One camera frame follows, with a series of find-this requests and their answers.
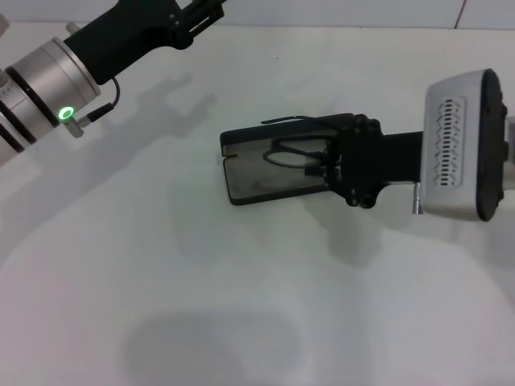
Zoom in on black thin-framed glasses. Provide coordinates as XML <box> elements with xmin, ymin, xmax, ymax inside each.
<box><xmin>260</xmin><ymin>113</ymin><xmax>336</xmax><ymax>179</ymax></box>

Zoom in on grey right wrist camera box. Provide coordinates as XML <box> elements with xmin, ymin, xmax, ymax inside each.
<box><xmin>423</xmin><ymin>68</ymin><xmax>511</xmax><ymax>223</ymax></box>

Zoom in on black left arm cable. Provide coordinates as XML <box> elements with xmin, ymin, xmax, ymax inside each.
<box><xmin>84</xmin><ymin>76</ymin><xmax>122</xmax><ymax>122</ymax></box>

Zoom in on black glasses case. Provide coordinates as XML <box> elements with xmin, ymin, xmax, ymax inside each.
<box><xmin>219</xmin><ymin>113</ymin><xmax>357</xmax><ymax>207</ymax></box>

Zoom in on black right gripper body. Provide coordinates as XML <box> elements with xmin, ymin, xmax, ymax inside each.
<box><xmin>338</xmin><ymin>113</ymin><xmax>427</xmax><ymax>210</ymax></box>

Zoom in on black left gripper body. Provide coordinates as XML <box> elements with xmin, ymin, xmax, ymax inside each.
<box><xmin>63</xmin><ymin>0</ymin><xmax>199</xmax><ymax>86</ymax></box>

